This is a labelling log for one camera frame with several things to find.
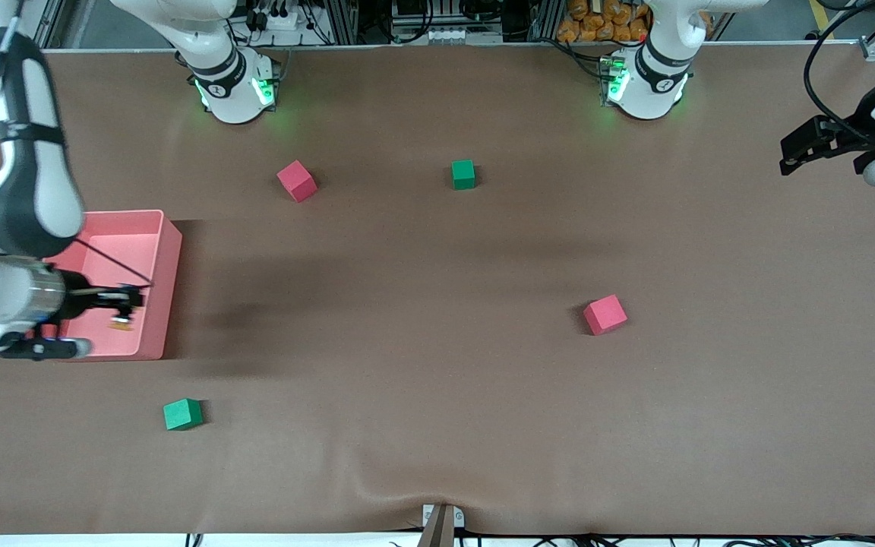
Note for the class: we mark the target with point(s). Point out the aluminium frame post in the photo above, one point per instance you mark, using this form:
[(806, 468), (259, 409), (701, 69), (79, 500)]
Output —
[(545, 19), (342, 21)]

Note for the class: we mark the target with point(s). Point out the white terminal block row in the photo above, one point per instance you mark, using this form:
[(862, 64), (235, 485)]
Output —
[(449, 34)]

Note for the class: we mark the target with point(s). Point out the pink plastic bin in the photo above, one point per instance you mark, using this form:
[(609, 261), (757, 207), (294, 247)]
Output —
[(156, 334)]

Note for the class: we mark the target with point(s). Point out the orange snack bag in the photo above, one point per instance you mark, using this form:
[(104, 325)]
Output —
[(597, 23)]

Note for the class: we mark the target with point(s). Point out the green foam cube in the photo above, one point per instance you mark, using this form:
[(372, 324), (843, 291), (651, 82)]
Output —
[(463, 175), (181, 414)]

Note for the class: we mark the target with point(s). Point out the white power strip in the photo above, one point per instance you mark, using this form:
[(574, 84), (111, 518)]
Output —
[(278, 20)]

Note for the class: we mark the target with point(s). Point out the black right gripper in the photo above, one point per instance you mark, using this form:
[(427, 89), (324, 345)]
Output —
[(79, 301)]

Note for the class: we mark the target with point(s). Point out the pink foam cube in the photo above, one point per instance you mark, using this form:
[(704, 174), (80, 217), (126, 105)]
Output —
[(604, 314), (297, 181)]

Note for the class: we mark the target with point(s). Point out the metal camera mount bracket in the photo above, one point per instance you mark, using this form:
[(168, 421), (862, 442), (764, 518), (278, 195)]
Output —
[(441, 528)]

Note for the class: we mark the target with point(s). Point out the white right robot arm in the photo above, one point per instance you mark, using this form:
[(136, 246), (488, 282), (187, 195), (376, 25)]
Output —
[(232, 91)]

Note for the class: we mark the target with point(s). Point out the brown table cover sheet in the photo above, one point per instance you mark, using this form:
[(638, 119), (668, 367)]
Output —
[(437, 395)]

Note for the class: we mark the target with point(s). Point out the aluminium frame corner bracket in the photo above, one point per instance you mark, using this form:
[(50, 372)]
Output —
[(873, 50)]

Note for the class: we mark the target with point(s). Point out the orange push button switch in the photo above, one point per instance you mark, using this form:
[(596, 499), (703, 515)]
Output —
[(121, 324)]

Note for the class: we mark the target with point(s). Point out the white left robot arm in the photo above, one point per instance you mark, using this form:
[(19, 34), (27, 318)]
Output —
[(646, 91)]

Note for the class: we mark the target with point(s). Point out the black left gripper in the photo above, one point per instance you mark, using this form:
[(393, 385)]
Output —
[(857, 134)]

